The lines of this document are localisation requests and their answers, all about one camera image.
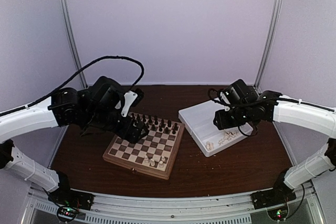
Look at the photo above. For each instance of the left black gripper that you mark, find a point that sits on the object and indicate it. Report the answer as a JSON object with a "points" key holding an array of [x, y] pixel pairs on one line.
{"points": [[134, 136]]}

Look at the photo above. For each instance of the right aluminium frame post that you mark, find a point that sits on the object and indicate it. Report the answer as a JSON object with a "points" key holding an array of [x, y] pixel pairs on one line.
{"points": [[269, 41]]}

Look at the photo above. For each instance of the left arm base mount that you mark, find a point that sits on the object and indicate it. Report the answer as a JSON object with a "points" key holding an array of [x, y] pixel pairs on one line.
{"points": [[71, 200]]}

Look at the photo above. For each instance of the wooden chess board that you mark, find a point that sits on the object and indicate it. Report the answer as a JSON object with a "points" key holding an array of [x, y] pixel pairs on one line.
{"points": [[155, 145]]}

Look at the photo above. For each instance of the dark king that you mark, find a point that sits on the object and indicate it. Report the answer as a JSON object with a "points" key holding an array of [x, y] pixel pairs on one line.
{"points": [[156, 120]]}

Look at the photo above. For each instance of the front aluminium rail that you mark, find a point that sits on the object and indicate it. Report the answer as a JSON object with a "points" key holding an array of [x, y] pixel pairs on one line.
{"points": [[234, 208]]}

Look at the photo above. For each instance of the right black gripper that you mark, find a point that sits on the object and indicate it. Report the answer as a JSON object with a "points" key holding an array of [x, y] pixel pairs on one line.
{"points": [[222, 123]]}

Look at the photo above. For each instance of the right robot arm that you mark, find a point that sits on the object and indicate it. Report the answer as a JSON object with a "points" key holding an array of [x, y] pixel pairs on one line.
{"points": [[243, 104]]}

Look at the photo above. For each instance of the dark pawn seven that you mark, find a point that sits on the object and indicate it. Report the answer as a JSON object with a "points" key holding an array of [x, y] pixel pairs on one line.
{"points": [[166, 130]]}

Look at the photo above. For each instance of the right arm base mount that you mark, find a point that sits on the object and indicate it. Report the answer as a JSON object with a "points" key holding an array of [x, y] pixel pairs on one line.
{"points": [[279, 194]]}

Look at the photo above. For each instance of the dark knight left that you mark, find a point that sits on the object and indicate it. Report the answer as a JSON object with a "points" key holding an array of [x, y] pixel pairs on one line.
{"points": [[138, 117]]}

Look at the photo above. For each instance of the white plastic tray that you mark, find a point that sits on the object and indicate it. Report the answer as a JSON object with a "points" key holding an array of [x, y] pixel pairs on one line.
{"points": [[198, 120]]}

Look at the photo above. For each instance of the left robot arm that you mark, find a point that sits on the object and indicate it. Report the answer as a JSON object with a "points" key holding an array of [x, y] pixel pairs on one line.
{"points": [[104, 105]]}

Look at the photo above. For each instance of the dark rook right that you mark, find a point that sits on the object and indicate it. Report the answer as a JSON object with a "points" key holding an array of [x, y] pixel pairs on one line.
{"points": [[176, 127]]}

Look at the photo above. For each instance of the pile of white chess pieces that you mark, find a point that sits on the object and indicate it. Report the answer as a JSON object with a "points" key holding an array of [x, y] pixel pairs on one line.
{"points": [[225, 139]]}

